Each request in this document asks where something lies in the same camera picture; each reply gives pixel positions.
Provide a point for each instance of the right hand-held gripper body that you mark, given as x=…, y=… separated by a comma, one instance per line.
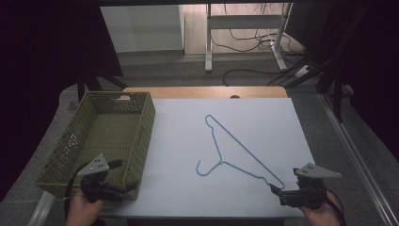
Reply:
x=313, y=171

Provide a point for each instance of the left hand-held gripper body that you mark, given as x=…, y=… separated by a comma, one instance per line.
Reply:
x=95, y=166

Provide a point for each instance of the person's right hand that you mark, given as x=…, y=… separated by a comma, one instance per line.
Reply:
x=326, y=216

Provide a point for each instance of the person's left hand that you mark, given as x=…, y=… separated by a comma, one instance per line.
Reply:
x=81, y=212

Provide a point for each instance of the olive green plastic basket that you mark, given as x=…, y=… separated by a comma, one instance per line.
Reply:
x=109, y=132

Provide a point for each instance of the white table cover sheet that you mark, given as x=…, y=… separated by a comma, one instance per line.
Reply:
x=182, y=188

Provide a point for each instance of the black metal stand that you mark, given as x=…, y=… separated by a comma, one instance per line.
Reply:
x=338, y=94
x=91, y=83

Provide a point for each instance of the dark table grommet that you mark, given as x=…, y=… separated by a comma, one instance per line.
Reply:
x=234, y=96

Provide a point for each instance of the white power strip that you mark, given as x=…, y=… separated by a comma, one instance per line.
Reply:
x=302, y=71

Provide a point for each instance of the white cabinet panel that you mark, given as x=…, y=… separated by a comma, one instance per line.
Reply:
x=141, y=28

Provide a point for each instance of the aluminium rail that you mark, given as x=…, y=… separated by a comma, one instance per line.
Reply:
x=357, y=157
x=42, y=208

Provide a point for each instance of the white metal desk frame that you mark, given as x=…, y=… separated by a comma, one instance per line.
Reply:
x=244, y=22

